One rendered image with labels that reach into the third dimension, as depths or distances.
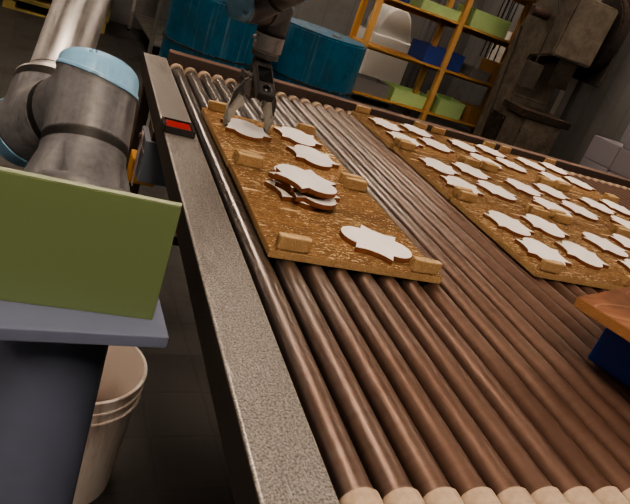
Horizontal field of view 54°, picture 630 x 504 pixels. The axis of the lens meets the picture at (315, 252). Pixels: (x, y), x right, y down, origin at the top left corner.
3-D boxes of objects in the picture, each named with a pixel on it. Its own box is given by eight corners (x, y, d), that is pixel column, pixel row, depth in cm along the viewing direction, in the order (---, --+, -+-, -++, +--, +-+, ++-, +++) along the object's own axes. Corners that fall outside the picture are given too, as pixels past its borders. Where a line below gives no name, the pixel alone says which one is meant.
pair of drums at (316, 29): (133, 112, 466) (163, -29, 425) (292, 142, 540) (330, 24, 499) (161, 157, 399) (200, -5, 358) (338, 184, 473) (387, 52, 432)
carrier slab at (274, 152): (226, 166, 137) (228, 160, 136) (200, 112, 170) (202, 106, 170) (362, 195, 151) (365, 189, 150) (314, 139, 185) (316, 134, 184)
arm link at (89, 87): (73, 114, 78) (91, 24, 82) (16, 138, 86) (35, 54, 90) (147, 152, 87) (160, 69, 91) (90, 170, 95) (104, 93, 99)
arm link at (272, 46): (288, 42, 152) (257, 32, 148) (283, 60, 154) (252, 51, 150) (280, 36, 158) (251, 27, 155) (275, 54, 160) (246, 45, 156)
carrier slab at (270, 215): (267, 257, 103) (270, 248, 102) (227, 167, 137) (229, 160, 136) (439, 284, 116) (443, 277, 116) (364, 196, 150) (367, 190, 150)
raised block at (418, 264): (411, 272, 113) (417, 259, 112) (407, 267, 115) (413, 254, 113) (438, 277, 115) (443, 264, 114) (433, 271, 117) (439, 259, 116)
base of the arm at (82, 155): (32, 177, 73) (48, 103, 76) (-2, 207, 84) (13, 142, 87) (149, 212, 82) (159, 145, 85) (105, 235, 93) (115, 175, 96)
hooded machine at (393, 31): (374, 97, 930) (407, 9, 878) (392, 109, 881) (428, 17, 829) (336, 87, 900) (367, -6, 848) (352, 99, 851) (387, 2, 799)
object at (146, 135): (129, 192, 168) (142, 130, 160) (127, 173, 179) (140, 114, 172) (170, 200, 172) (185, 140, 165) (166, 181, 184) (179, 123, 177)
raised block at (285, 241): (276, 250, 102) (281, 235, 101) (273, 244, 104) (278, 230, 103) (308, 255, 105) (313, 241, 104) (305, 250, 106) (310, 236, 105)
